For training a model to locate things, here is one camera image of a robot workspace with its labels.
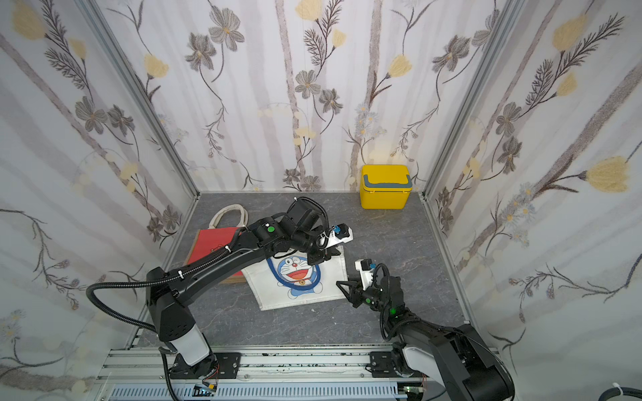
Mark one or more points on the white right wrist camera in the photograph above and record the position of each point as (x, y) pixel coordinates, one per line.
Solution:
(366, 269)

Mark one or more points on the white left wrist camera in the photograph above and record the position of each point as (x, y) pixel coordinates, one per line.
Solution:
(339, 234)

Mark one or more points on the red Christmas jute bag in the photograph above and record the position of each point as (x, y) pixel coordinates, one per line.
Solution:
(215, 237)

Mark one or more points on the yellow lunch box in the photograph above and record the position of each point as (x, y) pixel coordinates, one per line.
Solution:
(385, 187)

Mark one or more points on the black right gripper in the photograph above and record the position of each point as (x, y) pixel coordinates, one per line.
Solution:
(361, 291)

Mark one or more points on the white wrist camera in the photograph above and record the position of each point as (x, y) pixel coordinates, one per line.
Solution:
(339, 234)
(366, 269)

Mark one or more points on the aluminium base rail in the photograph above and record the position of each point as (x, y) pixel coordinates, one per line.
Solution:
(360, 363)

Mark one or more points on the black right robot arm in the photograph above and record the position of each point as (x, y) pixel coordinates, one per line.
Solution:
(455, 357)

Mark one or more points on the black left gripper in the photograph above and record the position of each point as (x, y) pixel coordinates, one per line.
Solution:
(323, 257)

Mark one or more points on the white slotted cable duct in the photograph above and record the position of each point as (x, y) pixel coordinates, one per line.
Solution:
(266, 391)

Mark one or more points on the white Doraemon canvas bag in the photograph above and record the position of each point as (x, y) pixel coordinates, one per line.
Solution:
(291, 281)

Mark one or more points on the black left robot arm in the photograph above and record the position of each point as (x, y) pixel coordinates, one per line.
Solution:
(303, 227)

